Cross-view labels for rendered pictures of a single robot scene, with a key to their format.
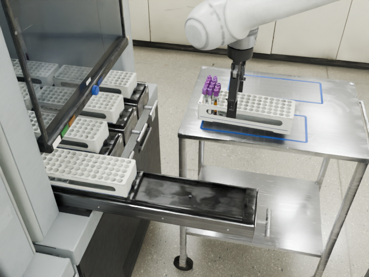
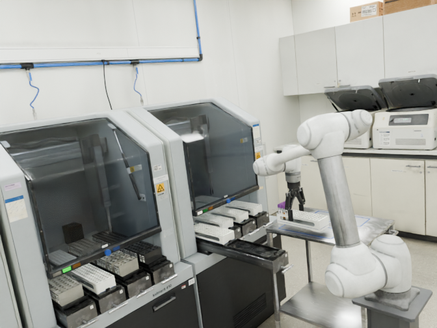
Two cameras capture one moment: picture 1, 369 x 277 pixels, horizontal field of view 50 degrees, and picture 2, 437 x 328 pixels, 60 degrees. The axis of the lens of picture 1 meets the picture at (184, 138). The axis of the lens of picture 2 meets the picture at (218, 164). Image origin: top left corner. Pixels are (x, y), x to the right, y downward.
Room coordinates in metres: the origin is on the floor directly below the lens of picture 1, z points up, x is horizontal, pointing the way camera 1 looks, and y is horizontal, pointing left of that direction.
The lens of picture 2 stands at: (-0.97, -0.96, 1.68)
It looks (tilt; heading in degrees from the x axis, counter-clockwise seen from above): 11 degrees down; 33
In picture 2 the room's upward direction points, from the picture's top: 7 degrees counter-clockwise
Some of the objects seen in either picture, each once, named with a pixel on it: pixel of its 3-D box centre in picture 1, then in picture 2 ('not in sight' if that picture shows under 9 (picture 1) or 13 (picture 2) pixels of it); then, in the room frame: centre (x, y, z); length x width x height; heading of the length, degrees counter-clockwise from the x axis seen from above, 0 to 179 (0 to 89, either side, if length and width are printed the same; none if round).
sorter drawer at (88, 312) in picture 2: not in sight; (51, 293); (0.02, 0.75, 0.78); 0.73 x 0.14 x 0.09; 78
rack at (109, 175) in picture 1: (82, 171); (211, 233); (0.80, 0.29, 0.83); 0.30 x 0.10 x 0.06; 78
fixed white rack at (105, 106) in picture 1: (79, 105); (227, 215); (1.13, 0.37, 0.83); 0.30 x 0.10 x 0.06; 78
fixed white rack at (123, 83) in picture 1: (95, 82); (241, 207); (1.28, 0.34, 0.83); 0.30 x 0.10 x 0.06; 78
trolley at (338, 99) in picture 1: (260, 184); (333, 287); (1.15, -0.32, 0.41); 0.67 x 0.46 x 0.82; 78
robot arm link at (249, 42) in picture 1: (241, 34); (292, 176); (1.04, -0.16, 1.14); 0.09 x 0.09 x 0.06
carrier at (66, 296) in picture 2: not in sight; (70, 294); (-0.03, 0.52, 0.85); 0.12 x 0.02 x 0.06; 168
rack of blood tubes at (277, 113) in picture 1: (245, 110); (302, 219); (1.03, -0.20, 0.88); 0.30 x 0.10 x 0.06; 74
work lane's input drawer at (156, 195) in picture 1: (143, 194); (234, 248); (0.76, 0.12, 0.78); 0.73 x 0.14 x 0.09; 78
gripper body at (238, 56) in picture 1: (239, 57); (294, 189); (1.04, -0.16, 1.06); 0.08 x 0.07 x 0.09; 164
